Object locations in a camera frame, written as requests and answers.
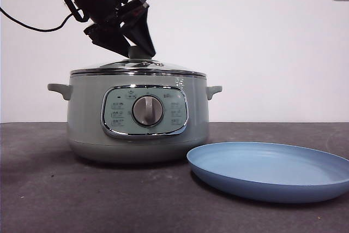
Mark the glass lid with green knob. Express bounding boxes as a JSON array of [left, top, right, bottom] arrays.
[[70, 46, 207, 77]]

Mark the pale green electric steamer pot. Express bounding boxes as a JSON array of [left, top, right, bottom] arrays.
[[47, 73, 223, 165]]

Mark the blue round plate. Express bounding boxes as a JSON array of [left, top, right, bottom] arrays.
[[186, 141, 349, 204]]

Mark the black cable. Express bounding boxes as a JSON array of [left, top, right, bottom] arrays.
[[0, 6, 82, 32]]

